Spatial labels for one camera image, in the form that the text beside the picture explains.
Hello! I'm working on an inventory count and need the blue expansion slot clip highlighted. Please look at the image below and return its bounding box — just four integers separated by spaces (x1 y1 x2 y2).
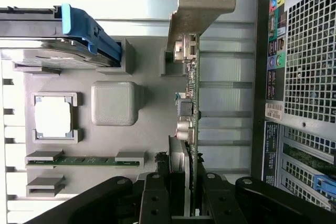
313 174 329 196

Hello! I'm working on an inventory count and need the silver CPU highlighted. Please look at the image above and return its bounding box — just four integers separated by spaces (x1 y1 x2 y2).
35 100 72 138

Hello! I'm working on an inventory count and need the green RAM stick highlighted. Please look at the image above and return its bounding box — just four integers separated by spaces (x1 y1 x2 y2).
25 156 139 169

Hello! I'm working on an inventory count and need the hard disk with blue carrier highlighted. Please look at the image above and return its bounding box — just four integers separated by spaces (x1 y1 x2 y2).
0 3 124 68

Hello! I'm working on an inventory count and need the grey parts rack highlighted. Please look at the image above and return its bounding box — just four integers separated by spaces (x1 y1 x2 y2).
0 35 191 202

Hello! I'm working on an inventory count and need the black open PC case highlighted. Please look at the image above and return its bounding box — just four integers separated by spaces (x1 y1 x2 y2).
251 0 336 210

